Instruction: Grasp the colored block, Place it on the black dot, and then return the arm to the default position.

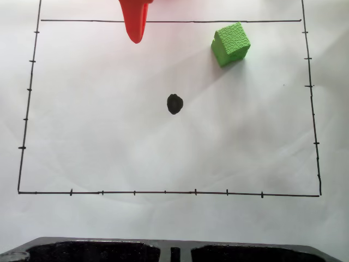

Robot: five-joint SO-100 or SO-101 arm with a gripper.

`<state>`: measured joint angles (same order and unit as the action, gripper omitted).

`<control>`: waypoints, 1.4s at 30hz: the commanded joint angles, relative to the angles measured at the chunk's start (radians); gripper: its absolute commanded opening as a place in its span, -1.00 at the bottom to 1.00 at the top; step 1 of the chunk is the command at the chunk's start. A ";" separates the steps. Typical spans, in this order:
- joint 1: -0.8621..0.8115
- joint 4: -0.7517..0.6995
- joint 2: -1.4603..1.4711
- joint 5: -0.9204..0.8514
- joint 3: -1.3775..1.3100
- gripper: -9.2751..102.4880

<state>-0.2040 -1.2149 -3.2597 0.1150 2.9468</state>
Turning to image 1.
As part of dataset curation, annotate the green textured foam block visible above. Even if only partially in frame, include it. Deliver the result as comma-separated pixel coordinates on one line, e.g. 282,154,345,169
210,21,251,68

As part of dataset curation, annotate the black dot mark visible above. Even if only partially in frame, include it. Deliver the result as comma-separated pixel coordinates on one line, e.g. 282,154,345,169
166,93,184,115

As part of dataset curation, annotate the white paper sheet, drawn rectangle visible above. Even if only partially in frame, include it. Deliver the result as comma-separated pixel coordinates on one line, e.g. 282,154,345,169
0,0,349,253

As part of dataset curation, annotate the black plastic stand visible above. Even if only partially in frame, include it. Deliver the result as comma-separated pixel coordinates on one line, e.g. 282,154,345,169
0,236,349,262

